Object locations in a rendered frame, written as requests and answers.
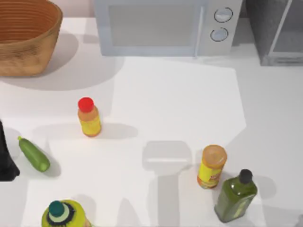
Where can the red-capped yellow bottle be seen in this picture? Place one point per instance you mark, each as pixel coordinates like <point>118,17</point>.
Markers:
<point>90,120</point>

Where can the orange and yellow can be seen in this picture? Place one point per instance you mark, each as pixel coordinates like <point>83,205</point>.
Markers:
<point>211,168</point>

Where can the pale microwave oven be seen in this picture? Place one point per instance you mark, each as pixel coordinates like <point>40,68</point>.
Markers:
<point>151,28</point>

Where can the microwave knob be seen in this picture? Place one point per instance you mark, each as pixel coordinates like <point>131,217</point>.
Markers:
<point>223,14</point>
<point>219,34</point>

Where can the dark green square bottle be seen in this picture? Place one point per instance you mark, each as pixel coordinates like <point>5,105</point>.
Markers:
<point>234,198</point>

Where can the green cucumber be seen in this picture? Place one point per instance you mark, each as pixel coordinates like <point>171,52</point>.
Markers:
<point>34,154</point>

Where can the yellow-green bottle with teal cap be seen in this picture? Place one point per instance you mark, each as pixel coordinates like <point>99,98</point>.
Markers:
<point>64,215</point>

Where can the brown woven basket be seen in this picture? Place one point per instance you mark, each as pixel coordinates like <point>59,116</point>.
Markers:
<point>26,49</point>

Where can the grey cabinet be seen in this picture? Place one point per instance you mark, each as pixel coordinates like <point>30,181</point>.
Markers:
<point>272,30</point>

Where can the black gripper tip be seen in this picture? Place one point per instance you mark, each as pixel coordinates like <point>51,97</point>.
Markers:
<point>6,160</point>

